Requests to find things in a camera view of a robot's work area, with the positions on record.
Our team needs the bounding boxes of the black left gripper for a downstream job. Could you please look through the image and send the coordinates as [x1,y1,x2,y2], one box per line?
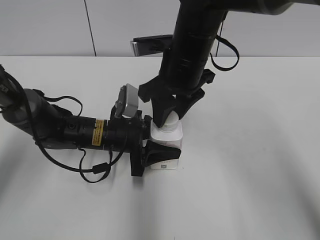
[106,107,181,177]

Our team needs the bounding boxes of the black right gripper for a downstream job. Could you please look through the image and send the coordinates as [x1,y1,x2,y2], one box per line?
[138,49,216,127]

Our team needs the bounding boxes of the white bottle cap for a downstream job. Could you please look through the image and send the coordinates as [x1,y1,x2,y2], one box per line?
[159,111,180,133]

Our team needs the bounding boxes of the white yili changqing bottle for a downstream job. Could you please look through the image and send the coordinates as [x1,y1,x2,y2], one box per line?
[150,120,183,170]

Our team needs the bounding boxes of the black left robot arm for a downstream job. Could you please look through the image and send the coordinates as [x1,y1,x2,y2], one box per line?
[0,69,181,179]

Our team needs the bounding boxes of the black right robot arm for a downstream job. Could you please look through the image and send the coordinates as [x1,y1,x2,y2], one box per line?
[131,0,293,128]

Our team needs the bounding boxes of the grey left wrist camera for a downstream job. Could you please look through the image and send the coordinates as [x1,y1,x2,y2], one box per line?
[114,83,139,118]

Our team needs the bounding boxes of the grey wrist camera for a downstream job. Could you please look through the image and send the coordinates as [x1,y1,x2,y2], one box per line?
[114,83,139,118]
[130,34,173,57]

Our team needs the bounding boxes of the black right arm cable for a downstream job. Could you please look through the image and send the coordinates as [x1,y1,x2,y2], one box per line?
[209,14,240,72]

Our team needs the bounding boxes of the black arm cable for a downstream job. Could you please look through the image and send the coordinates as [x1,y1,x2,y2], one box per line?
[209,14,240,72]
[0,64,126,184]

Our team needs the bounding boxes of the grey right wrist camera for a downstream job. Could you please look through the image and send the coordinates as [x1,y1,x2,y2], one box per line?
[130,34,173,57]

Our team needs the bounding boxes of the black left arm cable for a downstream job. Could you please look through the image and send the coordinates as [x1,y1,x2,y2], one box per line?
[0,64,126,184]

